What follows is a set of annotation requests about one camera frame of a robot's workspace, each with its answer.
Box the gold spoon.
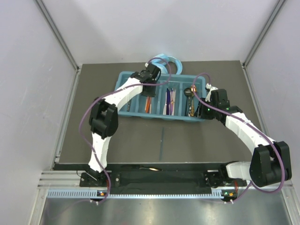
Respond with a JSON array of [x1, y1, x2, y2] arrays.
[[190, 85, 197, 117]]

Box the dark blue utensil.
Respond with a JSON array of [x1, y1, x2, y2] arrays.
[[166, 88, 176, 115]]

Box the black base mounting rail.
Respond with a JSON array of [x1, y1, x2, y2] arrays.
[[53, 163, 237, 195]]

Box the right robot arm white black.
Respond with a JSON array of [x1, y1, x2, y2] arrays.
[[199, 84, 292, 188]]

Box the slotted cable duct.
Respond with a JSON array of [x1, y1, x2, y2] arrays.
[[46, 188, 237, 200]]

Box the pink knife in tray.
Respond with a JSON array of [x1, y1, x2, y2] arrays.
[[163, 90, 170, 115]]

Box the blue plastic cutlery tray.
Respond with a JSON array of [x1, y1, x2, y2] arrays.
[[118, 75, 207, 122]]

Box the silver grey knife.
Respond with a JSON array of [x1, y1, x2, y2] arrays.
[[121, 165, 162, 171]]

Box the orange chopstick long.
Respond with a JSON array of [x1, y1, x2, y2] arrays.
[[145, 97, 150, 113]]

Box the light blue headphones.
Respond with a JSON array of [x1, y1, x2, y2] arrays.
[[151, 53, 183, 75]]

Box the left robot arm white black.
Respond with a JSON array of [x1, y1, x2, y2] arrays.
[[87, 64, 161, 186]]

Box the patterned fork in tray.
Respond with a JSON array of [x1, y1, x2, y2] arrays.
[[127, 100, 132, 112]]

